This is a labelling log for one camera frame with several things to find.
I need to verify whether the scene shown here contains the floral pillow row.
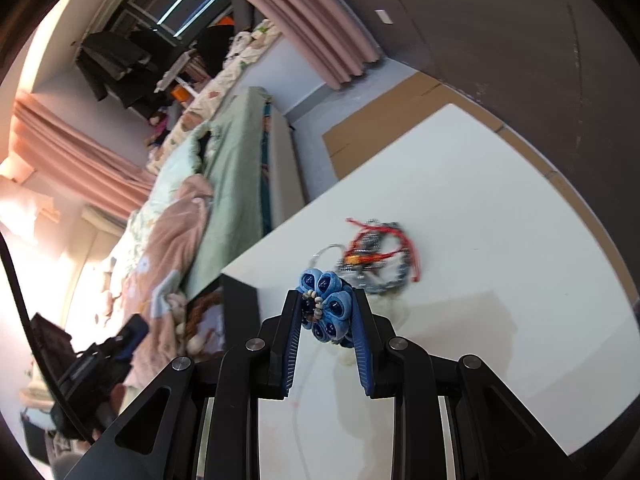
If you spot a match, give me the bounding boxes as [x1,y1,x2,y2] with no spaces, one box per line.
[146,18,280,174]

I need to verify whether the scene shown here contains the brown rudraksha bead bracelet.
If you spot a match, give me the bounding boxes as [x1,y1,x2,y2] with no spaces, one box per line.
[185,291,222,354]

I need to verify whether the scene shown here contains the grey-blue bead bracelet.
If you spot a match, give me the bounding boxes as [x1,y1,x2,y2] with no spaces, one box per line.
[335,219,414,295]

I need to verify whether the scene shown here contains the bed with green sheet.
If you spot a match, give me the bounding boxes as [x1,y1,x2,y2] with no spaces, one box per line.
[106,84,307,391]

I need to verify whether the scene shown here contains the pink floral blanket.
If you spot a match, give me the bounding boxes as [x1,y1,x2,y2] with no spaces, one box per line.
[122,174,214,389]

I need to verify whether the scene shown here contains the white wall switch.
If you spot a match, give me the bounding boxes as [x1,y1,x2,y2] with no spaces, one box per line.
[375,9,394,25]

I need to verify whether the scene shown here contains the pink curtain by window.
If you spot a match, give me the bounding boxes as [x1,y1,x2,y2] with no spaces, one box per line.
[10,92,155,220]

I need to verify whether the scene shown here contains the black cable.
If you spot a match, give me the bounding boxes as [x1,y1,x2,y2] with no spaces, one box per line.
[0,231,97,444]

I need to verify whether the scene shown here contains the flat cardboard sheet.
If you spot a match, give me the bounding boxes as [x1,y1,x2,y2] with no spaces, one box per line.
[321,71,601,241]

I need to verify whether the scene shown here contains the pink curtain by wall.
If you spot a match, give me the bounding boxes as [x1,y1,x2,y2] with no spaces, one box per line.
[247,0,381,90]

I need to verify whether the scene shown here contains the red string bracelet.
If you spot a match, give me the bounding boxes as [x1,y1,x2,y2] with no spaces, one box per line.
[344,216,423,283]

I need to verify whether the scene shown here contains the black jewelry box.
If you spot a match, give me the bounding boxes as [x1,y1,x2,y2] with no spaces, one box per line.
[183,274,260,361]

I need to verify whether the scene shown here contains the dark hanging clothes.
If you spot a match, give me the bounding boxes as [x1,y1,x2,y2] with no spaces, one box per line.
[76,29,172,118]

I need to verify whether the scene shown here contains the silver hoop bangle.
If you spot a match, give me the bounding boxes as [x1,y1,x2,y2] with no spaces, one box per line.
[308,244,346,268]

